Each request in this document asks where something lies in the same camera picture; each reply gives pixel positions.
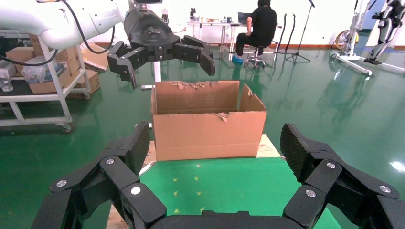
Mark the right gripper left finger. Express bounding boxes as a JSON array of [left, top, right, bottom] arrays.
[[31, 121, 167, 229]]

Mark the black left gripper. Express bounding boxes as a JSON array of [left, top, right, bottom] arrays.
[[107, 8, 216, 89]]

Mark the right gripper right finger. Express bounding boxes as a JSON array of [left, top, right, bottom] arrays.
[[280, 123, 405, 229]]

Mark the flat cardboard sheet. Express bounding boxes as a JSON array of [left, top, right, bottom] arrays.
[[80, 41, 110, 71]]

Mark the brown cardboard storage box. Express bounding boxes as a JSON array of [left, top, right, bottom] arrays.
[[68, 69, 101, 100], [5, 46, 35, 72], [28, 68, 72, 94], [55, 45, 81, 75]]

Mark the large open cardboard carton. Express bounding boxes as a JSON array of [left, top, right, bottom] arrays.
[[150, 80, 268, 162]]

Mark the small white box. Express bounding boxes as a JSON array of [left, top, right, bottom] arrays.
[[0, 60, 16, 78]]

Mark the white desk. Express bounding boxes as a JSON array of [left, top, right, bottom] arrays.
[[186, 19, 254, 62]]

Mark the black laptop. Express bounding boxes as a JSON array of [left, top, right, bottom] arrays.
[[237, 12, 253, 25]]

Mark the chrome swivel stool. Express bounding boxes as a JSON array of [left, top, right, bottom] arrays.
[[245, 45, 267, 70]]

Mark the green table cloth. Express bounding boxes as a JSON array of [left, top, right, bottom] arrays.
[[109, 157, 342, 229]]

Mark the seated person in black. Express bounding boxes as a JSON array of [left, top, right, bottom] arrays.
[[234, 0, 278, 58]]

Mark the white wheeled shelf cart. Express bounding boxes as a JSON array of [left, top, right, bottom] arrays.
[[0, 28, 93, 134]]

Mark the white robot support stand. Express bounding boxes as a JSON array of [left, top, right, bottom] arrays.
[[330, 0, 374, 76]]

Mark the black curved pole stand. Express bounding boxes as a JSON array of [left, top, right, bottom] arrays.
[[278, 13, 288, 53], [286, 13, 298, 53]]

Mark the black tripod stand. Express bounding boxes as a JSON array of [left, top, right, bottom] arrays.
[[286, 0, 316, 63]]

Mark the clear plastic bag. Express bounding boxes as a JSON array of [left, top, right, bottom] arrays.
[[21, 56, 64, 83]]

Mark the clear plastic bottle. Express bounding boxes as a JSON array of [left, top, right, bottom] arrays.
[[0, 77, 14, 92]]

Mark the white black humanoid robot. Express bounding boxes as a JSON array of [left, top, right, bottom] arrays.
[[363, 0, 405, 75]]

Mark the white stand post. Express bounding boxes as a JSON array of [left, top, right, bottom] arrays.
[[140, 60, 162, 91]]

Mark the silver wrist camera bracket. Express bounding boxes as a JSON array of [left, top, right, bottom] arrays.
[[128, 0, 163, 10]]

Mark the thick black arm hose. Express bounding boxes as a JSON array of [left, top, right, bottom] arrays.
[[60, 0, 116, 55]]

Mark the thin black yellow-tagged cable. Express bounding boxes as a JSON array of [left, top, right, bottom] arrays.
[[0, 49, 59, 68]]

